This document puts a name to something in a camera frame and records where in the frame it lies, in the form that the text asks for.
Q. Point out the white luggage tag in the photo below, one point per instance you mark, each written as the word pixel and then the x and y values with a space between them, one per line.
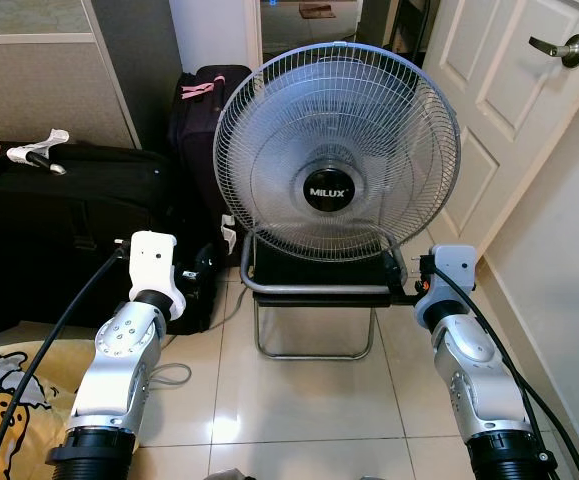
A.
pixel 229 233

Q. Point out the grey electric fan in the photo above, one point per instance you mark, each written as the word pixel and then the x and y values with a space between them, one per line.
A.
pixel 337 150

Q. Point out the dark purple suitcase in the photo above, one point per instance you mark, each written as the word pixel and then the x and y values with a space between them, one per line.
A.
pixel 194 140

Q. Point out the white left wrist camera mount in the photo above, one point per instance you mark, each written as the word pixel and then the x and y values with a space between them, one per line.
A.
pixel 152 260

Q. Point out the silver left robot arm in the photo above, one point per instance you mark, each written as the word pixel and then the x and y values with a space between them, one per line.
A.
pixel 119 360

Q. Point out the pink ribbon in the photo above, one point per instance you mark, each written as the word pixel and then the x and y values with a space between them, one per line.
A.
pixel 199 90

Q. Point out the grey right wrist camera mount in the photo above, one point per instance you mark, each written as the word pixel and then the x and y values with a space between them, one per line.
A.
pixel 454 265

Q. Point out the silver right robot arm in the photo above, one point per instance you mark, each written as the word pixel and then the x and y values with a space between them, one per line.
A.
pixel 479 380

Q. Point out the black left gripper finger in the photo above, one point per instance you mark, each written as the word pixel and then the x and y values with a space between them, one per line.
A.
pixel 211 266

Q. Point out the black metal frame chair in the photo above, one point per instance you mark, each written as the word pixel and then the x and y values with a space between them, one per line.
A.
pixel 309 275

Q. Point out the white panel door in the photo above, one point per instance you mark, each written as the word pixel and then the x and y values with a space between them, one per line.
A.
pixel 509 110

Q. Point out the yellow cartoon print blanket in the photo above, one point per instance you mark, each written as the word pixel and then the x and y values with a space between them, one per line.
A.
pixel 9 400

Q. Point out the frosted glass window panel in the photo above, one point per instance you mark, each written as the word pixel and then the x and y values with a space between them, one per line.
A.
pixel 39 90

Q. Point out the large black suitcase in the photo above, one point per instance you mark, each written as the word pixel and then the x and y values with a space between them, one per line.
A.
pixel 69 220

